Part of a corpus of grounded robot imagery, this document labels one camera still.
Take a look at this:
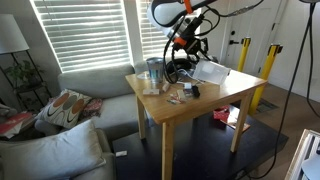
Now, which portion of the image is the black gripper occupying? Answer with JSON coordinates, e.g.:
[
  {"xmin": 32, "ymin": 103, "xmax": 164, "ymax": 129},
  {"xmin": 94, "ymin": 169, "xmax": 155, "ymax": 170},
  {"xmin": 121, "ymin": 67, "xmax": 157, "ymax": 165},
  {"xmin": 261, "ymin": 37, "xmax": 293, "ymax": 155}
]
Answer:
[{"xmin": 183, "ymin": 38, "xmax": 208, "ymax": 62}]

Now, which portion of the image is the frosted translucent plastic cup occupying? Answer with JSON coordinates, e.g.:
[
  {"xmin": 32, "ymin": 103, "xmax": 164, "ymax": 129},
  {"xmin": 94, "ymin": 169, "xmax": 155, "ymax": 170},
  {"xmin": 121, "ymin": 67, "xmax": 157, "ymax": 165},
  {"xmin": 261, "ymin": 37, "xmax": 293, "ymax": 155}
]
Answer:
[{"xmin": 193, "ymin": 61, "xmax": 231, "ymax": 85}]

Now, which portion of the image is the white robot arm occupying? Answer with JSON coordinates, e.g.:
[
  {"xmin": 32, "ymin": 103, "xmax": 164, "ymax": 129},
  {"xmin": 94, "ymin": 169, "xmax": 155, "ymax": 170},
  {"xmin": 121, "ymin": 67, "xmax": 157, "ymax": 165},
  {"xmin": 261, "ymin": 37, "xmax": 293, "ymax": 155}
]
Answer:
[{"xmin": 147, "ymin": 0, "xmax": 216, "ymax": 57}]

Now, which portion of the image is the small black object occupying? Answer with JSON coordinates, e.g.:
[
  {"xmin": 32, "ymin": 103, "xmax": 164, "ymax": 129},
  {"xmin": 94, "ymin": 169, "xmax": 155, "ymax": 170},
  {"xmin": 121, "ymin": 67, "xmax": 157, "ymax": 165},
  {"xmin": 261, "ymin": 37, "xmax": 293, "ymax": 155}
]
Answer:
[{"xmin": 192, "ymin": 86, "xmax": 200, "ymax": 98}]

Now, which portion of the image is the yellow bollard left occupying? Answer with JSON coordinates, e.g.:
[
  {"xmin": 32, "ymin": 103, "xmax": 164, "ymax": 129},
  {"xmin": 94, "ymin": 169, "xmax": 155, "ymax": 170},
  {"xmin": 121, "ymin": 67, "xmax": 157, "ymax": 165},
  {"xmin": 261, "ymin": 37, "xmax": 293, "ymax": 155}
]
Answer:
[{"xmin": 237, "ymin": 37, "xmax": 251, "ymax": 72}]

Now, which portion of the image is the yellow bollard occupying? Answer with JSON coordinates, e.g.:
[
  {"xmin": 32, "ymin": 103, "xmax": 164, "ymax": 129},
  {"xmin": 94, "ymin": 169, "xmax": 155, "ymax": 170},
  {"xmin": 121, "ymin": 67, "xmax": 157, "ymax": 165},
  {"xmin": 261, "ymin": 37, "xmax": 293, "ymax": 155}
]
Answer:
[
  {"xmin": 237, "ymin": 37, "xmax": 251, "ymax": 72},
  {"xmin": 249, "ymin": 44, "xmax": 283, "ymax": 115}
]

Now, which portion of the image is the wooden table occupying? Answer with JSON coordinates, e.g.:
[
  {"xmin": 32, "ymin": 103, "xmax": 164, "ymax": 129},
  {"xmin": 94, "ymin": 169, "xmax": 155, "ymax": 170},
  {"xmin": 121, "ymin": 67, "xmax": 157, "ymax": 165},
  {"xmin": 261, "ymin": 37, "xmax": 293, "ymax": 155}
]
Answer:
[{"xmin": 126, "ymin": 70, "xmax": 267, "ymax": 180}]

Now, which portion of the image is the white small box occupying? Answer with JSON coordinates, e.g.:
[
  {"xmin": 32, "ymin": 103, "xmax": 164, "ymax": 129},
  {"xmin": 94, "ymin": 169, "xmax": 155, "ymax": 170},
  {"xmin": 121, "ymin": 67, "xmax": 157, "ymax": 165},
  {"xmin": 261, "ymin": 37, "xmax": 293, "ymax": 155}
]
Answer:
[{"xmin": 143, "ymin": 89, "xmax": 160, "ymax": 95}]

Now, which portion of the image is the red patterned box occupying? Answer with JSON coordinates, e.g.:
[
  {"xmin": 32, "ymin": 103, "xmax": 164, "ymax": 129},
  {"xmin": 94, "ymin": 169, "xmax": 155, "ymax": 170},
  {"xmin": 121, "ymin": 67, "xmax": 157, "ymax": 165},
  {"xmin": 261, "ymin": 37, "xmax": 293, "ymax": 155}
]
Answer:
[{"xmin": 213, "ymin": 106, "xmax": 230, "ymax": 122}]

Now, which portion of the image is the yellow bollard right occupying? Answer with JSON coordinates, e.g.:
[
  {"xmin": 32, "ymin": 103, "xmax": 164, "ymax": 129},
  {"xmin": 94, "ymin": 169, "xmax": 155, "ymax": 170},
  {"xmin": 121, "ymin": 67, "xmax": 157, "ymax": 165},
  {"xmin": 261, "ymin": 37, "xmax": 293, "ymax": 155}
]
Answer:
[{"xmin": 249, "ymin": 44, "xmax": 283, "ymax": 115}]

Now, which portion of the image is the grey sofa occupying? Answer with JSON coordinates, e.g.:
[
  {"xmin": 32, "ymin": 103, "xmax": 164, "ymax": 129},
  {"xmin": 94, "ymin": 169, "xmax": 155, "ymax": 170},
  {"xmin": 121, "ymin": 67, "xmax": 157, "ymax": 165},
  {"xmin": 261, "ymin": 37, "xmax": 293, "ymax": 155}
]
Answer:
[{"xmin": 0, "ymin": 63, "xmax": 151, "ymax": 180}]

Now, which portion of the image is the dark blue rug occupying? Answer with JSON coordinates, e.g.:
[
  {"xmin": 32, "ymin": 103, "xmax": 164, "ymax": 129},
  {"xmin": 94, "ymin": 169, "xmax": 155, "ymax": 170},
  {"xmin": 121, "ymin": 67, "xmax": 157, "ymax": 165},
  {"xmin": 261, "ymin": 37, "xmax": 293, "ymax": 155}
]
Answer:
[{"xmin": 113, "ymin": 114, "xmax": 288, "ymax": 180}]

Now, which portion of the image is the patterned circle cushion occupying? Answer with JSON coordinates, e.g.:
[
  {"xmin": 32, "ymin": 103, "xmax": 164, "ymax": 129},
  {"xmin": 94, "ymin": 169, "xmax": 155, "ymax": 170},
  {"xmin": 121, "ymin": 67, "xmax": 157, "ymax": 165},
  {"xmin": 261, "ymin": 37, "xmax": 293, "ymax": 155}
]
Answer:
[{"xmin": 36, "ymin": 89, "xmax": 91, "ymax": 129}]

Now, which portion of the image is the light grey pillow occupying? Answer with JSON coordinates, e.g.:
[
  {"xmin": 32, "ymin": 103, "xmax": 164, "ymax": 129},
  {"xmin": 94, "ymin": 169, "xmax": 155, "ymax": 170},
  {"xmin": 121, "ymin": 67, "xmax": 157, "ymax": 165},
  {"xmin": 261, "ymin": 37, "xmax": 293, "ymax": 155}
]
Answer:
[{"xmin": 1, "ymin": 121, "xmax": 106, "ymax": 180}]

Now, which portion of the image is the black metal shelf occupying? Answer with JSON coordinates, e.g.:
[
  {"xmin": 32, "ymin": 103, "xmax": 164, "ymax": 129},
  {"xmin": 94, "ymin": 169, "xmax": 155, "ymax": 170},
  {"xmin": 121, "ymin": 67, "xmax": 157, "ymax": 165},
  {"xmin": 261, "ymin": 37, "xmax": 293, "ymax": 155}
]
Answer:
[{"xmin": 0, "ymin": 50, "xmax": 52, "ymax": 110}]

